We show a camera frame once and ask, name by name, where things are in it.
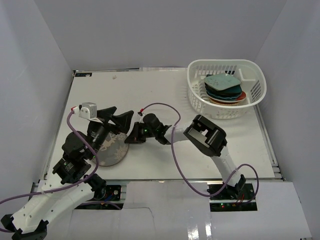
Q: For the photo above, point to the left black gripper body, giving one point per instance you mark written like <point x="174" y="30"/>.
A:
<point x="107" y="122"/>

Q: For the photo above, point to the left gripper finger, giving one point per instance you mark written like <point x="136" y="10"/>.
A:
<point x="123" y="122"/>
<point x="106" y="114"/>

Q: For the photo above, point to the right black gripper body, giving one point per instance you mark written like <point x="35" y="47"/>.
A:
<point x="144" y="132"/>

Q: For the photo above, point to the silver metallic round plate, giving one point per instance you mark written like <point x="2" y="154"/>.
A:
<point x="113" y="150"/>

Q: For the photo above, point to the orange woven round plate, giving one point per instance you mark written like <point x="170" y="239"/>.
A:
<point x="224" y="103"/>

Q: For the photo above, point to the teal scalloped round plate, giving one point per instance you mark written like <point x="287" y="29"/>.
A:
<point x="221" y="97"/>

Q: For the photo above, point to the light blue rectangular plate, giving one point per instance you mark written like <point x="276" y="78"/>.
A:
<point x="222" y="81"/>

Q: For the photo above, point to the red and teal wave plate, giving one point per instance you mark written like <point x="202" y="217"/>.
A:
<point x="239" y="99"/>

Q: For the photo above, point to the dark teal square plate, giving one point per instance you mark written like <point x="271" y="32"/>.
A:
<point x="232" y="91"/>

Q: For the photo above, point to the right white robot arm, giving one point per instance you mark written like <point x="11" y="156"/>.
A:
<point x="206" y="136"/>

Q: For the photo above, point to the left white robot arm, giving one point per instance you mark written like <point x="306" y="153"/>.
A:
<point x="76" y="170"/>

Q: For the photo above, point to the white plastic dish bin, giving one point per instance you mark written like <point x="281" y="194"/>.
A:
<point x="253" y="83"/>

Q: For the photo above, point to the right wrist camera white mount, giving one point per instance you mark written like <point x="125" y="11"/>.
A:
<point x="141" y="114"/>

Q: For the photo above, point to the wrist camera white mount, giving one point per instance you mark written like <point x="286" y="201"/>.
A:
<point x="86" y="110"/>
<point x="141" y="114"/>

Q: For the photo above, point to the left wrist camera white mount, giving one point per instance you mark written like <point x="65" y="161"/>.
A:
<point x="86" y="110"/>

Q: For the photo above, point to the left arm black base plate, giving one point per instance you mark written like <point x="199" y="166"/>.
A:
<point x="108" y="193"/>

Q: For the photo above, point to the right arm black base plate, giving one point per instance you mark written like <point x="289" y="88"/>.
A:
<point x="244" y="202"/>

